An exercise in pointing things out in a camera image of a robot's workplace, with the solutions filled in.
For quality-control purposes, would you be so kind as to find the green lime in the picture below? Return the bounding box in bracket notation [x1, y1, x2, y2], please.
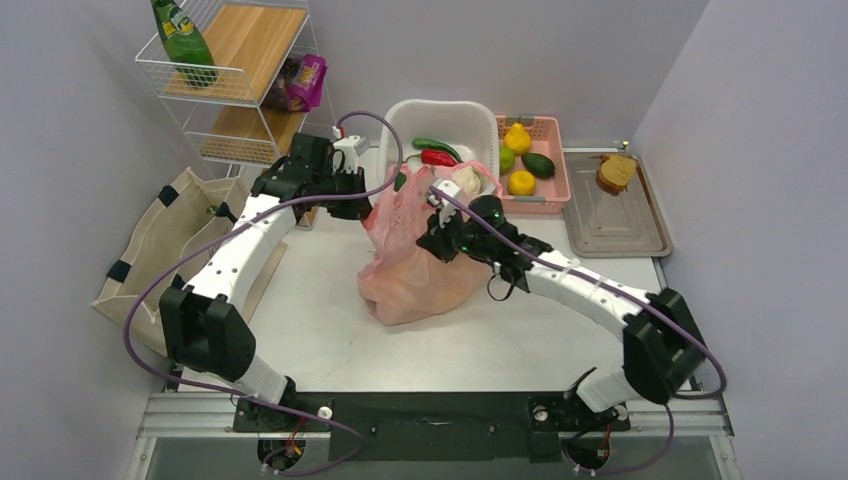
[499, 145, 516, 175]

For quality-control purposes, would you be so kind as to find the pink plastic grocery bag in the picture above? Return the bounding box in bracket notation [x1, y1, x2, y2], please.
[357, 166, 489, 326]

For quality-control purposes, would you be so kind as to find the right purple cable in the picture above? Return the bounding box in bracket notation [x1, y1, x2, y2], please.
[427, 185, 729, 477]

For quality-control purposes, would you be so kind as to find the dark green cucumber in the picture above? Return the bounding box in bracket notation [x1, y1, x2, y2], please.
[393, 171, 407, 192]

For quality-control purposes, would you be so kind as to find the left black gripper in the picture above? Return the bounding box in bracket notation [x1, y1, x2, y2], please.
[313, 166, 376, 221]

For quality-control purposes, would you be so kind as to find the yellow lemon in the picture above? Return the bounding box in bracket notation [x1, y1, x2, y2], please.
[507, 170, 537, 196]

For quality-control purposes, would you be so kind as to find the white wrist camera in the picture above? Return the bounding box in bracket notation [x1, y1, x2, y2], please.
[331, 135, 370, 173]
[426, 179, 462, 228]

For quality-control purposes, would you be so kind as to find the white plastic tub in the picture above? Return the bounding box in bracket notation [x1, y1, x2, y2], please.
[367, 99, 503, 196]

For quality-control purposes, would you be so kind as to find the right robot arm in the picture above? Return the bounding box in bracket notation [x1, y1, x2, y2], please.
[417, 188, 707, 429]

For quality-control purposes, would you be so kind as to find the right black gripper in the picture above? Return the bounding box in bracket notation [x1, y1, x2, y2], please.
[419, 202, 497, 265]

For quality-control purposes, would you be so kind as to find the pink plastic basket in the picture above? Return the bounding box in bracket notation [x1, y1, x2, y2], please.
[495, 114, 571, 215]

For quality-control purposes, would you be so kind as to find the metal tray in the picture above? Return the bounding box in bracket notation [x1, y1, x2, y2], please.
[564, 152, 673, 258]

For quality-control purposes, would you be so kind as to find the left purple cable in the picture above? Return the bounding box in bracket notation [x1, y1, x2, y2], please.
[121, 110, 405, 478]

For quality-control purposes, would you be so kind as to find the beige canvas tote bag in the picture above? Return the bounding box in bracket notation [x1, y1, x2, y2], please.
[92, 168, 287, 357]

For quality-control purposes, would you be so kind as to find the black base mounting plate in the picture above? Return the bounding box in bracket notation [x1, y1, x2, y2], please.
[232, 392, 631, 465]

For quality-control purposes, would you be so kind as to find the red chili pepper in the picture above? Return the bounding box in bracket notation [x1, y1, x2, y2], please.
[406, 149, 460, 167]

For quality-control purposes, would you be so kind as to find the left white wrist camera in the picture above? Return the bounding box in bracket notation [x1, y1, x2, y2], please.
[331, 135, 370, 173]

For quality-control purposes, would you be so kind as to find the slice of bread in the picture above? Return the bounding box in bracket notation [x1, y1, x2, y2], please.
[596, 154, 639, 195]

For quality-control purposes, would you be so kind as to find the purple snack packet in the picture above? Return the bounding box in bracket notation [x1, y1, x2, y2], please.
[262, 54, 327, 112]

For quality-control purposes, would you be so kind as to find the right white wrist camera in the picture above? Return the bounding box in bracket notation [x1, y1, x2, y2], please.
[426, 179, 462, 228]

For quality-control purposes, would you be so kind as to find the dark green avocado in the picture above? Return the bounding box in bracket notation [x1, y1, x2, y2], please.
[521, 152, 556, 180]

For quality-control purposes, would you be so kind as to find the white cauliflower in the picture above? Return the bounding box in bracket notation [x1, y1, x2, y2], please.
[451, 165, 482, 196]

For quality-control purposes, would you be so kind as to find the long green chili pepper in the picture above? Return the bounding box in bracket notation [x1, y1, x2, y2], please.
[412, 137, 462, 164]

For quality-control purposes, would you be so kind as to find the purple cable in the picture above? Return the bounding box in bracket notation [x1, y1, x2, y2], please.
[427, 185, 729, 477]
[121, 110, 405, 478]

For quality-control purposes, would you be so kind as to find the yellow pear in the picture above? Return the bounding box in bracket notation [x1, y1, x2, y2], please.
[503, 121, 532, 155]

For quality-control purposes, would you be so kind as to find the white wire wooden shelf rack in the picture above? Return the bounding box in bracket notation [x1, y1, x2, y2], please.
[135, 1, 336, 177]

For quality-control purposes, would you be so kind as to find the green glass bottle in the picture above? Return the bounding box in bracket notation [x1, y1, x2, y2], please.
[151, 0, 218, 88]

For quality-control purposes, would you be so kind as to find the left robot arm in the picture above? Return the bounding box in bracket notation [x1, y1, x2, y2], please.
[159, 134, 371, 430]

